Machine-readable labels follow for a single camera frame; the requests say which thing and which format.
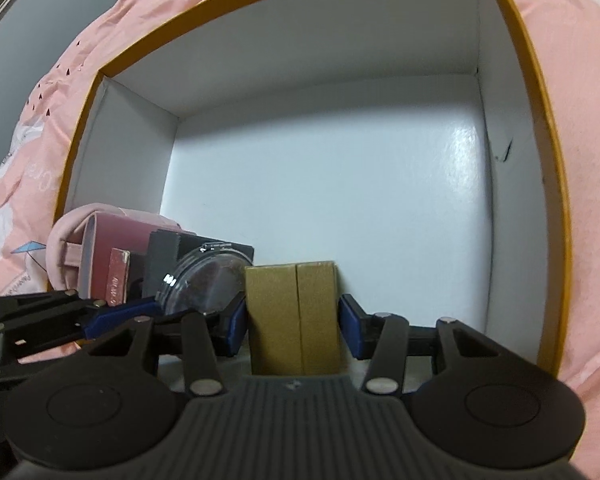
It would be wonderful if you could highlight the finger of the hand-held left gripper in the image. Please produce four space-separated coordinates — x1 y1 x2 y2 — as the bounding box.
0 290 106 331
10 299 161 361

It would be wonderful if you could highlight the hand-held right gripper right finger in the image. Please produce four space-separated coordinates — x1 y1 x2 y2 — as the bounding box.
337 292 513 396

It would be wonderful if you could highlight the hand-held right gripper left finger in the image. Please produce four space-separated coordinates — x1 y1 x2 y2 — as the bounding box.
87 292 248 398

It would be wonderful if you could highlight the clear round case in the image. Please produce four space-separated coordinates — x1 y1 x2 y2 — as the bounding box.
155 241 246 317

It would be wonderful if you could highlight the pale pink fabric pouch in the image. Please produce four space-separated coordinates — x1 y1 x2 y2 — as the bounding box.
45 202 196 296

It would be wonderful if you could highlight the gold box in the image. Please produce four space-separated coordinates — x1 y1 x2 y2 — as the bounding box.
244 260 342 377

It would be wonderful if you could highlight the dusty pink card holder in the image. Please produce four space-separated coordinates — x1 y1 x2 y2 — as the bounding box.
77 214 181 306

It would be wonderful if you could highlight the yellow rimmed white box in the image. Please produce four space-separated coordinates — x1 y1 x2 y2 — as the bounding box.
52 0 576 396

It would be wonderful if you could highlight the small red box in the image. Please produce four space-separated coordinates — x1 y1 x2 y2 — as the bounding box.
105 248 132 307

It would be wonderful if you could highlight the black box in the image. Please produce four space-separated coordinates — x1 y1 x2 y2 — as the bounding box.
142 230 255 306

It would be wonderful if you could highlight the pink printed blanket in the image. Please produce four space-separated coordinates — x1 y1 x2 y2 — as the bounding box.
0 0 600 466

